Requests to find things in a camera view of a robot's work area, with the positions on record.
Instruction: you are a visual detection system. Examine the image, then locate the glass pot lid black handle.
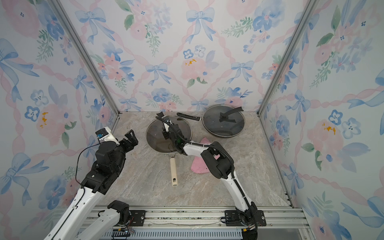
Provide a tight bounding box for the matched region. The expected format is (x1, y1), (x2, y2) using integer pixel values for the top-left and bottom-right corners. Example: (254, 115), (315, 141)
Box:
(146, 112), (192, 155)

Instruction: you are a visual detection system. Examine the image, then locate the pink cloth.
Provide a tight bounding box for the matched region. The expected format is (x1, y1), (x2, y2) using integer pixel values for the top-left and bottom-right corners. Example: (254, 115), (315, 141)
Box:
(191, 137), (211, 174)

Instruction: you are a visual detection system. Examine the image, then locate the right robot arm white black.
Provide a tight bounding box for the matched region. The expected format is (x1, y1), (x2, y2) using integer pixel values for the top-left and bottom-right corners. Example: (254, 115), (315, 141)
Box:
(163, 121), (258, 228)

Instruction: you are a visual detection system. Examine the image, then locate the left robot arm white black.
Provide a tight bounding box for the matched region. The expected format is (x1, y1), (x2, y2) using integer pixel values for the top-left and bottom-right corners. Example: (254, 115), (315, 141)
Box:
(45, 127), (139, 240)

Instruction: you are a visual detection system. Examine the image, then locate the frying pan beige handle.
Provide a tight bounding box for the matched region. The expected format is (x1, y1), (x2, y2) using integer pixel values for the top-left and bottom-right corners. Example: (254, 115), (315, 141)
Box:
(146, 115), (193, 188)

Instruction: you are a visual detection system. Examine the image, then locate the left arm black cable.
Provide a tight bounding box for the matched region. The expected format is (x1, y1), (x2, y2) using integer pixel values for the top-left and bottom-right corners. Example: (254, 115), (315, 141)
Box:
(74, 142), (103, 188)

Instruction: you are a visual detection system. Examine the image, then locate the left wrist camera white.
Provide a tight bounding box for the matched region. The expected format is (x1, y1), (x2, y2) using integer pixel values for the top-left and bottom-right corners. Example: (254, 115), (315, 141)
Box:
(96, 127), (120, 146)

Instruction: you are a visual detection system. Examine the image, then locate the dark pot black handle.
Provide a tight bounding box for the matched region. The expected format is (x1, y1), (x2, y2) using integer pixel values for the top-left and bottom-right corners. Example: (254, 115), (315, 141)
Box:
(176, 104), (246, 139)

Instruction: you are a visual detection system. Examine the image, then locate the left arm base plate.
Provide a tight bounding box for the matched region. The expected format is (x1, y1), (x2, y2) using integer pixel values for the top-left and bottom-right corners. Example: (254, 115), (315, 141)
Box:
(102, 209), (147, 227)

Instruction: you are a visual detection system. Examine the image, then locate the aluminium mounting rail frame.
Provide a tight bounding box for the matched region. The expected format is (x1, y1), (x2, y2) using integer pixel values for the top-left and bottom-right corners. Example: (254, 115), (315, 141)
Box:
(52, 205), (316, 240)

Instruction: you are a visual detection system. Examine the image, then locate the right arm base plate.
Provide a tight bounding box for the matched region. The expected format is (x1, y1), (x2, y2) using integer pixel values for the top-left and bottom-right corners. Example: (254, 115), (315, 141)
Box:
(221, 210), (267, 227)

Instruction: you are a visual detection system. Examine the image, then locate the left corner aluminium post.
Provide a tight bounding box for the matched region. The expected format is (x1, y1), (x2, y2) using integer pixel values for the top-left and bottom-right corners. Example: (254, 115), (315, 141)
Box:
(48, 0), (120, 115)

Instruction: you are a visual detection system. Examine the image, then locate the corner aluminium post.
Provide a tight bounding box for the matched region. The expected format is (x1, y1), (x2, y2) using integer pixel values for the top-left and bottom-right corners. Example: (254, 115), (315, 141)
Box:
(257, 0), (318, 116)
(48, 0), (120, 115)

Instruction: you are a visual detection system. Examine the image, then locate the right corner aluminium post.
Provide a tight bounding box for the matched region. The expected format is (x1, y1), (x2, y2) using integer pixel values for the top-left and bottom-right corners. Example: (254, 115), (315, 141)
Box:
(257, 0), (318, 116)

